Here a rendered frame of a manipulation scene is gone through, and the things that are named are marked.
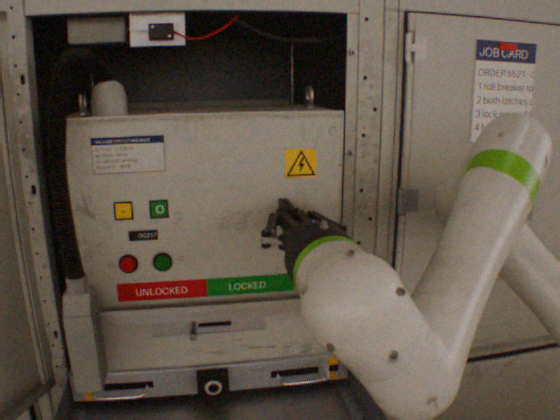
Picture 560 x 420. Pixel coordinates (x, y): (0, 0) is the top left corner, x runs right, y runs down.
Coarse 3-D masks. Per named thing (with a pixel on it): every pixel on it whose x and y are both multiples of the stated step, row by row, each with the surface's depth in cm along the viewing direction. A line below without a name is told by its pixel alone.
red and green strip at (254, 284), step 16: (128, 288) 87; (144, 288) 87; (160, 288) 88; (176, 288) 88; (192, 288) 89; (208, 288) 89; (224, 288) 90; (240, 288) 90; (256, 288) 91; (272, 288) 91; (288, 288) 92
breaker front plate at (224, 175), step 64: (128, 128) 79; (192, 128) 81; (256, 128) 83; (320, 128) 85; (128, 192) 82; (192, 192) 84; (256, 192) 86; (320, 192) 88; (192, 256) 87; (256, 256) 89; (256, 320) 92
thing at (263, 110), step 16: (128, 112) 90; (144, 112) 89; (160, 112) 89; (176, 112) 88; (192, 112) 87; (208, 112) 87; (224, 112) 82; (240, 112) 82; (256, 112) 82; (272, 112) 83; (288, 112) 83; (304, 112) 84; (320, 112) 84; (336, 112) 85
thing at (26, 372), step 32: (0, 32) 78; (0, 160) 84; (0, 192) 85; (0, 224) 85; (0, 256) 86; (32, 256) 90; (0, 288) 86; (32, 288) 91; (0, 320) 86; (0, 352) 86; (32, 352) 95; (0, 384) 87; (32, 384) 95; (0, 416) 86
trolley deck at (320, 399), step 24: (312, 384) 100; (96, 408) 91; (120, 408) 91; (144, 408) 91; (168, 408) 92; (192, 408) 92; (216, 408) 92; (240, 408) 92; (264, 408) 92; (288, 408) 92; (312, 408) 92; (336, 408) 92
